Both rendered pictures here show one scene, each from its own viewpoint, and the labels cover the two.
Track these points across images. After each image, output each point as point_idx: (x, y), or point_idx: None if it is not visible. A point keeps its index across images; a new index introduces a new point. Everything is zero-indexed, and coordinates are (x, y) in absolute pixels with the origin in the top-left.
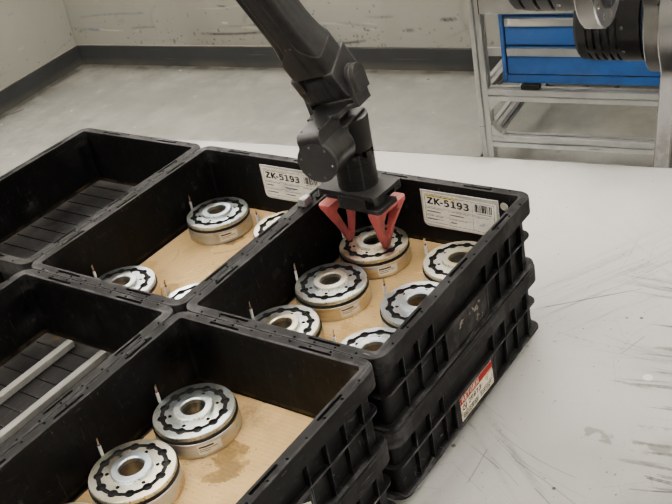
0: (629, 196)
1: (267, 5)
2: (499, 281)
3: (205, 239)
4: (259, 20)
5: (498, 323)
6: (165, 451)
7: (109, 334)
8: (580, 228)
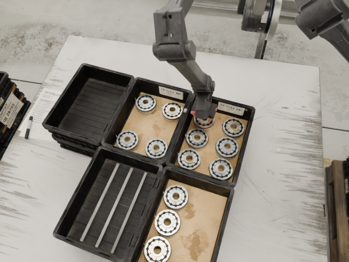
0: (258, 73)
1: (196, 79)
2: None
3: (144, 113)
4: (191, 81)
5: None
6: (173, 213)
7: (134, 164)
8: (247, 88)
